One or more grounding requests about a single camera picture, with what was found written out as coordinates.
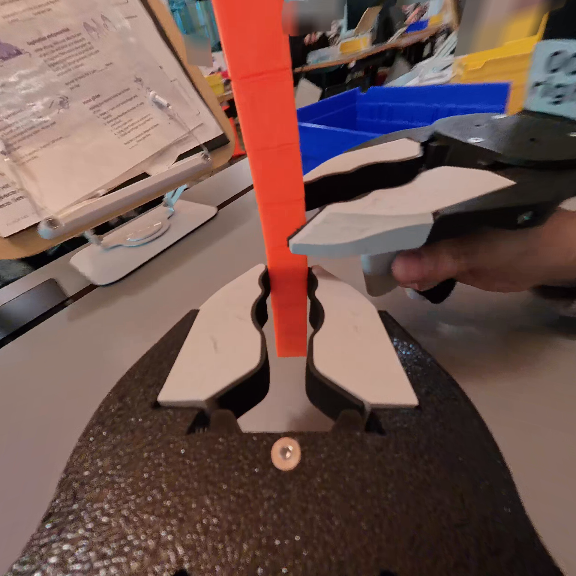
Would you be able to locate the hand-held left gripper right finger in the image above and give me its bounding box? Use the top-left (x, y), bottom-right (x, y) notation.
top-left (305, 265), bottom-right (420, 411)

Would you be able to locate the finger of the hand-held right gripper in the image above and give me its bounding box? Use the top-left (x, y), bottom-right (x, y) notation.
top-left (302, 137), bottom-right (426, 211)
top-left (287, 166), bottom-right (517, 261)

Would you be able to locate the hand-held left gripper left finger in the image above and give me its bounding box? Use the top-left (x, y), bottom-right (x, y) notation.
top-left (157, 263), bottom-right (272, 411)

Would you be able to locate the blue plastic bin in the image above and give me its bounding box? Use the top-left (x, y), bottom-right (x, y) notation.
top-left (297, 82), bottom-right (512, 176)

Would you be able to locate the orange plastic piece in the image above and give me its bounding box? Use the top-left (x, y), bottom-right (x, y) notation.
top-left (211, 0), bottom-right (309, 359)

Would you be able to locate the grey desk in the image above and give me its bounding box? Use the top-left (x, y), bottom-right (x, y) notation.
top-left (0, 153), bottom-right (576, 576)

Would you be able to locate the person's right hand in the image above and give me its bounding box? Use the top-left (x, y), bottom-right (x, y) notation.
top-left (391, 206), bottom-right (576, 293)

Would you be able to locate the yellow plastic bin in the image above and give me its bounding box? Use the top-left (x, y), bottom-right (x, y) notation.
top-left (452, 13), bottom-right (550, 113)

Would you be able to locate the distant work table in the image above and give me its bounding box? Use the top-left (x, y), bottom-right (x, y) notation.
top-left (292, 25), bottom-right (451, 74)

